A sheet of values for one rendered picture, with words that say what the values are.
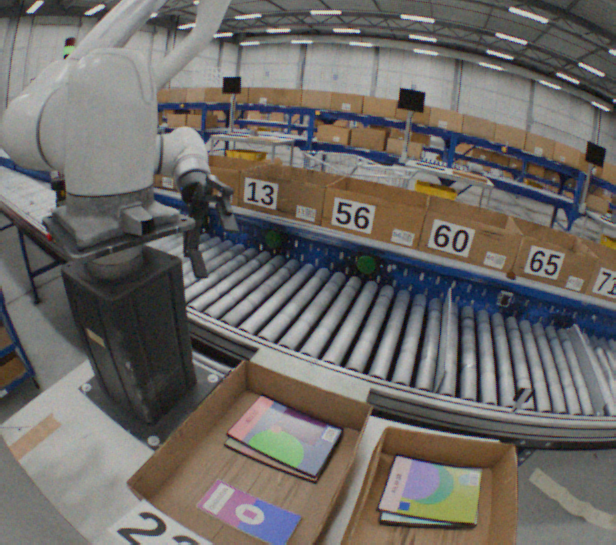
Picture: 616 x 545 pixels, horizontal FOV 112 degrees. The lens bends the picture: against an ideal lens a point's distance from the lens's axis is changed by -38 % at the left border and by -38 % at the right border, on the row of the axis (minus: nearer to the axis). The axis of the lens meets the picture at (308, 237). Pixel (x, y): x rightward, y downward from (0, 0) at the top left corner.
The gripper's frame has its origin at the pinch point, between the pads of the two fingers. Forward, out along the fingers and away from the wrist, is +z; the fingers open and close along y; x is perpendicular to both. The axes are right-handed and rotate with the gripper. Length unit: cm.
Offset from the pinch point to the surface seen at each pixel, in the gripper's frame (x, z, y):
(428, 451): -26, 52, -4
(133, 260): 16.7, 4.1, 0.2
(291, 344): -30.0, 11.5, 21.1
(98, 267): 22.6, 4.7, 2.1
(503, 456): -34, 63, -14
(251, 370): -9.7, 19.3, 14.8
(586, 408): -73, 79, -29
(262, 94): -291, -527, 104
